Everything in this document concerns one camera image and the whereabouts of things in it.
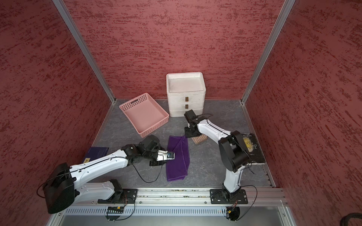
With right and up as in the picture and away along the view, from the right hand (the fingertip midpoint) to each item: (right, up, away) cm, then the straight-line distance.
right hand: (190, 135), depth 93 cm
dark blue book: (-63, -11, -3) cm, 64 cm away
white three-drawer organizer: (-3, +30, 0) cm, 30 cm away
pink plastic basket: (-36, +14, +16) cm, 41 cm away
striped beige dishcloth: (+6, -3, +2) cm, 7 cm away
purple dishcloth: (-8, -18, -10) cm, 22 cm away
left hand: (-16, -11, -13) cm, 23 cm away
